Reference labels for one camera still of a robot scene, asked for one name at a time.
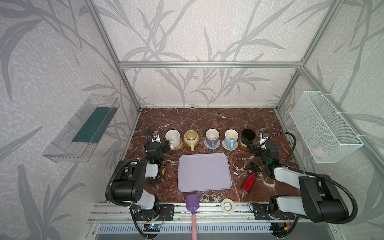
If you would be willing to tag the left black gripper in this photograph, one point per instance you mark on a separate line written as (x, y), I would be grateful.
(152, 144)

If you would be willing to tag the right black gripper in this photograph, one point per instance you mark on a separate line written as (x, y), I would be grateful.
(259, 148)

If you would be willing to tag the white speckled mug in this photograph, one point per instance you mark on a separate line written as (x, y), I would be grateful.
(174, 138)

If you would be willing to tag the amber round coaster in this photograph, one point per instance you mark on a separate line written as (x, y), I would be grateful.
(242, 146)

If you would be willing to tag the woven straw coaster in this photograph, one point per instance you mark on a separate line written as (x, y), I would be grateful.
(178, 147)

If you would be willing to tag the black mug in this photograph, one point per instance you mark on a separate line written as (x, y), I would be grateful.
(247, 137)

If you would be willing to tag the beige ceramic mug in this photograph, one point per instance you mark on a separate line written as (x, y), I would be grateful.
(191, 140)

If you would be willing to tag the white mug blue handle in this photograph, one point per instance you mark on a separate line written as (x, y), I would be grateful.
(231, 136)

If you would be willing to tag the white patterned woven coaster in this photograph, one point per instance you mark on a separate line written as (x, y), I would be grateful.
(235, 146)

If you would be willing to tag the grey blue woven coaster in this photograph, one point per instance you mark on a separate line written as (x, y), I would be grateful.
(212, 144)

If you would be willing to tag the white mug purple handle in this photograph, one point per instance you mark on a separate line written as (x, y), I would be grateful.
(212, 134)

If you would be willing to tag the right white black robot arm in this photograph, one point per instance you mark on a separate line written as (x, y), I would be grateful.
(322, 199)

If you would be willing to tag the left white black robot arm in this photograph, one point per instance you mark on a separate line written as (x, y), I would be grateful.
(126, 186)

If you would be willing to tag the yellow black work glove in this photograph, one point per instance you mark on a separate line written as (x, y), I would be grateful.
(159, 178)

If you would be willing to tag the red spray bottle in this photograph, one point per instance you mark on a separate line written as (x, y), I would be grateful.
(255, 169)

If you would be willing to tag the lilac plastic tray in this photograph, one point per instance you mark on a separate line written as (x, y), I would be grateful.
(204, 172)

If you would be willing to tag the purple pink spatula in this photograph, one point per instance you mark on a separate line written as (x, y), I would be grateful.
(192, 204)

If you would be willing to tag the white tape roll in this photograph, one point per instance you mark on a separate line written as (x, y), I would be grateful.
(227, 206)

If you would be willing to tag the white wire basket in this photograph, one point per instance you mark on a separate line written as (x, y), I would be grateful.
(325, 131)

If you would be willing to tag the clear plastic wall shelf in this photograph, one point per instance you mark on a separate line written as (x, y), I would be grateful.
(79, 138)

